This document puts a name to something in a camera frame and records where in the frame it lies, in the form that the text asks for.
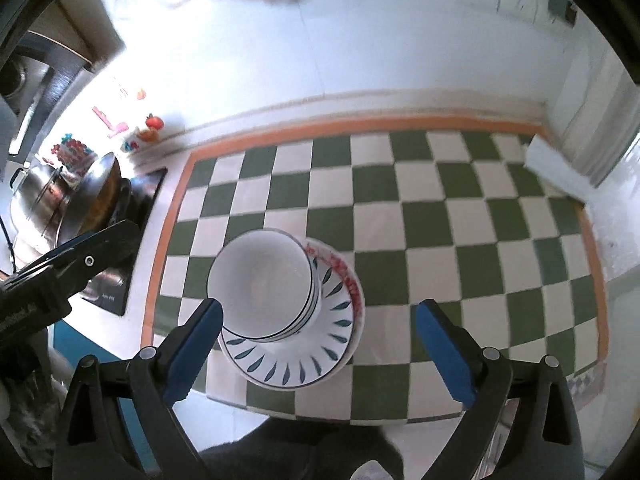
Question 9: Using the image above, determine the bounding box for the white plate blue leaf pattern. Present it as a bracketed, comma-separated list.
[217, 252, 361, 390]

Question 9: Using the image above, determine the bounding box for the white plate red pattern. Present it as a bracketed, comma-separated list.
[300, 237, 367, 361]

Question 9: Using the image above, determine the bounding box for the steel pot with lid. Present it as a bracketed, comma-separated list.
[10, 162, 71, 241]

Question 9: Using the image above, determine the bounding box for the white box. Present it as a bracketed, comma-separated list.
[523, 134, 601, 204]

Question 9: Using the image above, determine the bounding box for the range hood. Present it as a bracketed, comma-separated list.
[0, 30, 97, 157]

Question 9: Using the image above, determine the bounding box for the green white checkered mat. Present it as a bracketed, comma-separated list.
[140, 115, 611, 423]

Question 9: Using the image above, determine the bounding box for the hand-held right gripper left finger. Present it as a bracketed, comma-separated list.
[52, 297, 226, 480]

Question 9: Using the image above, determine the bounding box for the teal cabinet front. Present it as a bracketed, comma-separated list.
[52, 319, 151, 480]

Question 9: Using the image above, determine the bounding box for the metal wok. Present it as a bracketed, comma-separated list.
[55, 152, 132, 244]

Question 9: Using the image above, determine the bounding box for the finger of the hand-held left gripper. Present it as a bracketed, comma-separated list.
[17, 219, 142, 297]

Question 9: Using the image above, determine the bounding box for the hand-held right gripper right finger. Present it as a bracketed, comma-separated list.
[416, 299, 586, 480]

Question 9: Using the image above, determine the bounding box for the black induction cooker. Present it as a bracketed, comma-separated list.
[82, 167, 169, 317]

